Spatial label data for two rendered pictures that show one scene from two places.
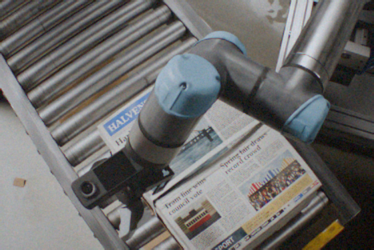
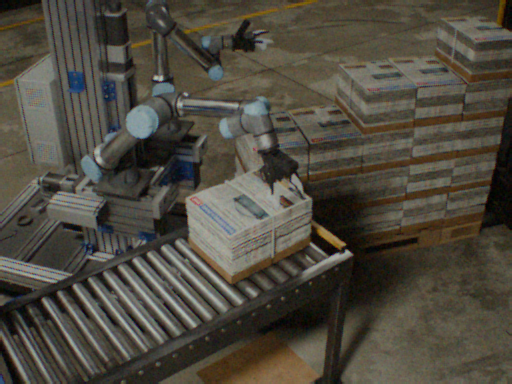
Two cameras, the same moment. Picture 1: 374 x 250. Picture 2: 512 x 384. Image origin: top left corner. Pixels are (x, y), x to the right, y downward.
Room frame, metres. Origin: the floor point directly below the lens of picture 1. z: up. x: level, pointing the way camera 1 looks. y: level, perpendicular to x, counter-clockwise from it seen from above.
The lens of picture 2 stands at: (0.38, 1.86, 2.37)
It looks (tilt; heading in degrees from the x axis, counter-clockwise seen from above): 34 degrees down; 268
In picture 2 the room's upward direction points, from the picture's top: 1 degrees counter-clockwise
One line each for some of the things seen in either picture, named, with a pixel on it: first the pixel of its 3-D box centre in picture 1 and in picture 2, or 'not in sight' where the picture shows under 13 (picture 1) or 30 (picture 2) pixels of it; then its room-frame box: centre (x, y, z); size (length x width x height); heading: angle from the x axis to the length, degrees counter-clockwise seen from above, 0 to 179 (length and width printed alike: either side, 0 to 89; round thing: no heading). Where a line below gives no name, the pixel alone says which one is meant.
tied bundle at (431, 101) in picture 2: not in sight; (423, 90); (-0.65, -1.13, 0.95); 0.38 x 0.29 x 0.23; 101
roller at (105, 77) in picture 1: (112, 72); (165, 293); (0.64, 0.18, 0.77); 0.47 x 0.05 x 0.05; 124
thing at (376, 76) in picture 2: not in sight; (377, 75); (-0.37, -1.06, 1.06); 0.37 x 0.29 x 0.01; 103
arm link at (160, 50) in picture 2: not in sight; (160, 51); (0.73, -1.13, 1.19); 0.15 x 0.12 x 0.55; 97
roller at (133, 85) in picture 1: (126, 90); (180, 286); (0.58, 0.14, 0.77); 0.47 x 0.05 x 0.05; 124
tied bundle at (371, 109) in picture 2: not in sight; (374, 96); (-0.37, -1.06, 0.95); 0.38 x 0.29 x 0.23; 103
